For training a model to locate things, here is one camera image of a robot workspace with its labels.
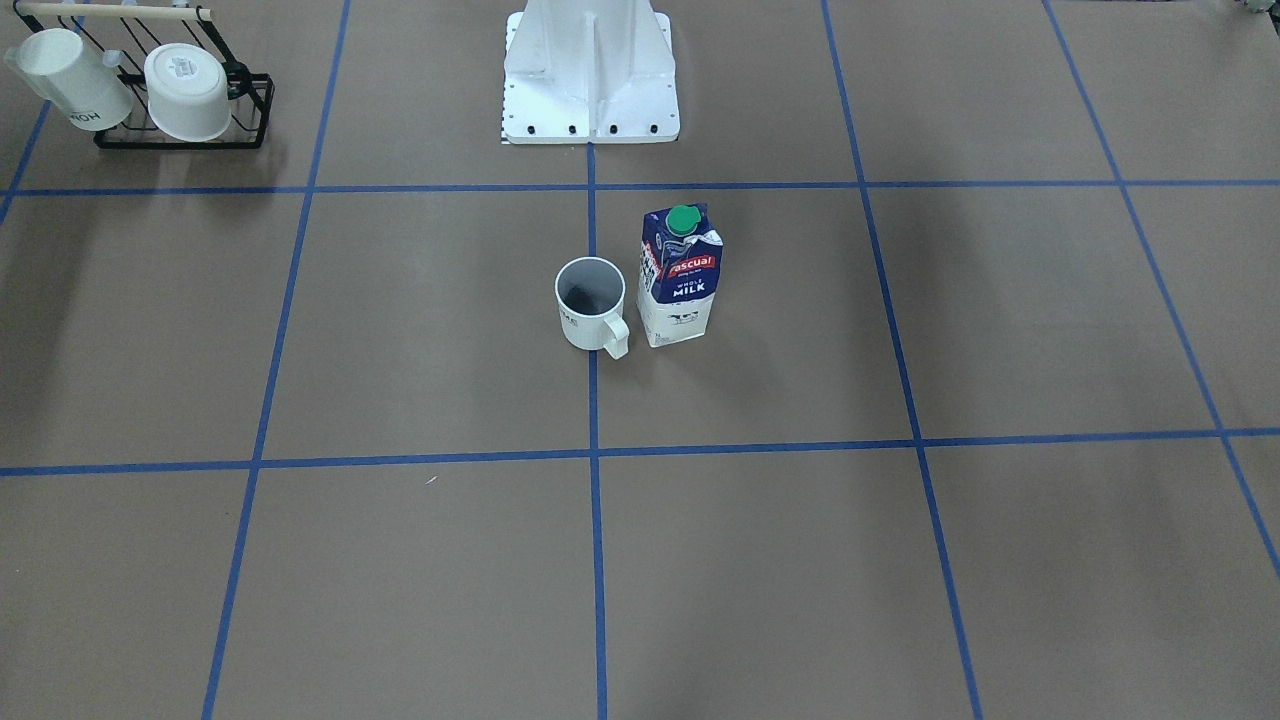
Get white mug grey inside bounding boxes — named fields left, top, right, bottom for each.
left=554, top=258, right=630, bottom=360

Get blue white milk carton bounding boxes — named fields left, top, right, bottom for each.
left=636, top=202, right=724, bottom=348

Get white mug in rack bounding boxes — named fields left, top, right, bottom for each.
left=4, top=28, right=134, bottom=132
left=143, top=44, right=232, bottom=142

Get white camera pillar base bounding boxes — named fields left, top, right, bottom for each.
left=500, top=1, right=681, bottom=145

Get black wire mug rack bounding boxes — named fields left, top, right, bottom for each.
left=3, top=1, right=275, bottom=150

